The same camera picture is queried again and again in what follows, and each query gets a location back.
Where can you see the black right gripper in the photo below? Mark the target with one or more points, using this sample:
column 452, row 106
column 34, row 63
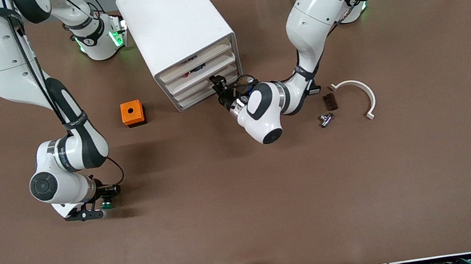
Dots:
column 103, row 193

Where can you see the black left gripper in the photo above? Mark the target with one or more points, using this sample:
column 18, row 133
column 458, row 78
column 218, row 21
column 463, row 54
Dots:
column 226, row 98

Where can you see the green mushroom push button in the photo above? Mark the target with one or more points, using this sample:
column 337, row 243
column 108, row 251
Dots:
column 107, row 206

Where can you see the white plastic drawer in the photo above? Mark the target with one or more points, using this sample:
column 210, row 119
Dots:
column 199, row 100
column 193, row 91
column 200, row 76
column 195, row 60

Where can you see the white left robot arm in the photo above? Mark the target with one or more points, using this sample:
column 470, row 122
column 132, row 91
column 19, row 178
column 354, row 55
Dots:
column 319, row 5

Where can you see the white drawer cabinet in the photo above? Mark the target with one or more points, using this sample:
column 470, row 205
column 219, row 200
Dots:
column 168, row 17

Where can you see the orange box with hole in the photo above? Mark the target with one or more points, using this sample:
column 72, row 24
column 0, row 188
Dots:
column 126, row 115

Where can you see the brown terminal block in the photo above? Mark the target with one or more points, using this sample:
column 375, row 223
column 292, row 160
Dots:
column 331, row 102

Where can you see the white curved plastic piece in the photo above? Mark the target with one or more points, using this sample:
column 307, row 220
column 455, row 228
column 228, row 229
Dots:
column 365, row 88

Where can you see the black switch with white face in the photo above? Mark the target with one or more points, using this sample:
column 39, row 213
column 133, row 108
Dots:
column 315, row 90

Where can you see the small silver metal switch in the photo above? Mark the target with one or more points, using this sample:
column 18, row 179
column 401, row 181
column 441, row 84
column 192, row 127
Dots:
column 326, row 120

